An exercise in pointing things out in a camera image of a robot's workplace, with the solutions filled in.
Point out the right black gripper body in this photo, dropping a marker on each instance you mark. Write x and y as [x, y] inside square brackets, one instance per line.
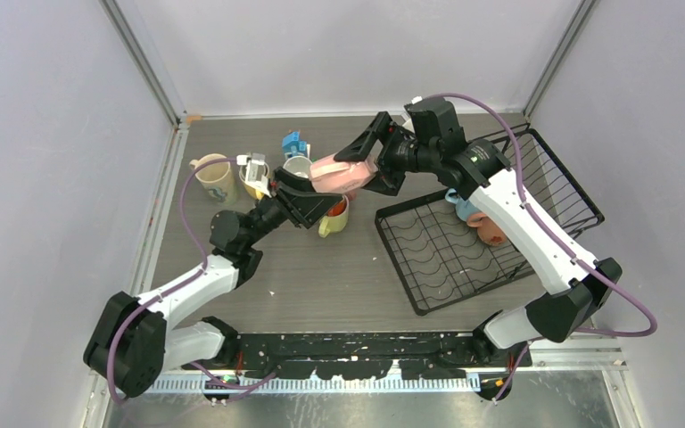
[400, 154]

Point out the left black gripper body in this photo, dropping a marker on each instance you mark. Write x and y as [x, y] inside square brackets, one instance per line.
[270, 214]

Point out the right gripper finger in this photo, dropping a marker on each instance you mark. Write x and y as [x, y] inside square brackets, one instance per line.
[386, 183]
[360, 148]

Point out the lime green mug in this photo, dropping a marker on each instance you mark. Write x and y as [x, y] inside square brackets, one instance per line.
[333, 225]

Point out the light pink mug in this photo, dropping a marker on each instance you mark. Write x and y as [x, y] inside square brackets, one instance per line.
[332, 176]

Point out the small orange cup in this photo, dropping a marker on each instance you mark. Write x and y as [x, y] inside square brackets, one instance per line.
[338, 209]

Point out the yellow mug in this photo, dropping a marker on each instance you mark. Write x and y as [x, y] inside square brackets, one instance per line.
[255, 193]

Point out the cream patterned mug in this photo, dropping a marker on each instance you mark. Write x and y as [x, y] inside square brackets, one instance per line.
[216, 175]

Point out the salmon pink mug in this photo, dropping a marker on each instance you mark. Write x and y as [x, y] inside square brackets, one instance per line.
[487, 230]

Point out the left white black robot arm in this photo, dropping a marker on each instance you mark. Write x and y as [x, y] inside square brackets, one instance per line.
[136, 338]

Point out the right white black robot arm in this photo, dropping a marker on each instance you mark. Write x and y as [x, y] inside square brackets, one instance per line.
[576, 283]

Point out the blue white toy house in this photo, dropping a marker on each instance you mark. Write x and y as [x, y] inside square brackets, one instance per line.
[293, 145]

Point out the light blue faceted mug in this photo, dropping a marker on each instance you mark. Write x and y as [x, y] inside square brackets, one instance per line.
[465, 210]

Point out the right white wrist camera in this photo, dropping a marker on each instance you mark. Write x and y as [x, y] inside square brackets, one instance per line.
[408, 121]

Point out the black wire dish rack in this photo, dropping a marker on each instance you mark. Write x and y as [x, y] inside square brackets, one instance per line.
[445, 250]

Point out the aluminium rail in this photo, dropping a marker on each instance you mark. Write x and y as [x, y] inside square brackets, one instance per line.
[348, 362]

